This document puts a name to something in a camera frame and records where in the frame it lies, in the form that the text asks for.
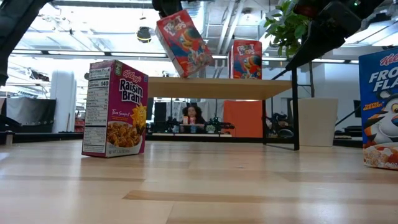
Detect black background machine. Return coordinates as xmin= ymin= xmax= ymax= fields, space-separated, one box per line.
xmin=265 ymin=112 xmax=295 ymax=138

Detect black monitor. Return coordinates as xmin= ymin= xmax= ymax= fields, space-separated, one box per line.
xmin=147 ymin=98 xmax=155 ymax=121

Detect white round pillar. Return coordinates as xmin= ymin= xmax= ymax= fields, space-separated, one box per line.
xmin=50 ymin=70 xmax=78 ymax=134

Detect small background table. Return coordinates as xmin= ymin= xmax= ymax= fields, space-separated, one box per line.
xmin=179 ymin=123 xmax=206 ymax=134

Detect black cloth cover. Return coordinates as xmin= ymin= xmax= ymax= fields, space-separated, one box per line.
xmin=6 ymin=98 xmax=57 ymax=134

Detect blue Frosted Flakes cereal box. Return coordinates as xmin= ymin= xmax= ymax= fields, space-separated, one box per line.
xmin=358 ymin=46 xmax=398 ymax=170

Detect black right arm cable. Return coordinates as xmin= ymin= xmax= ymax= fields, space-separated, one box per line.
xmin=335 ymin=105 xmax=362 ymax=126

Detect red Froot Loops cereal box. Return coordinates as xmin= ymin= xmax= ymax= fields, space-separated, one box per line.
xmin=154 ymin=9 xmax=215 ymax=78
xmin=229 ymin=39 xmax=263 ymax=80

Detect black background desk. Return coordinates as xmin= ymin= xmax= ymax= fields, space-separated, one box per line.
xmin=334 ymin=124 xmax=363 ymax=141

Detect wooden shelf black metal legs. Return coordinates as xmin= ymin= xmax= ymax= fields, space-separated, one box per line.
xmin=147 ymin=67 xmax=300 ymax=152

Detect orange panel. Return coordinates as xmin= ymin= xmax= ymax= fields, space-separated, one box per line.
xmin=223 ymin=100 xmax=264 ymax=138

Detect white plant pot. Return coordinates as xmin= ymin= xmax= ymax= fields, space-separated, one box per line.
xmin=297 ymin=98 xmax=339 ymax=147

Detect purple Raisin Bran cereal box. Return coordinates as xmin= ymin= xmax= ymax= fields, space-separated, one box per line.
xmin=81 ymin=59 xmax=149 ymax=159

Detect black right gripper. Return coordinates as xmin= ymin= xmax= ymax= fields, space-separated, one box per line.
xmin=285 ymin=0 xmax=386 ymax=71

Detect person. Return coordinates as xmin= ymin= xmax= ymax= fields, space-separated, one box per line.
xmin=181 ymin=105 xmax=206 ymax=134

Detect green leafy plant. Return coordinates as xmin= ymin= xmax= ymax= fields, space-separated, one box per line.
xmin=263 ymin=0 xmax=315 ymax=97

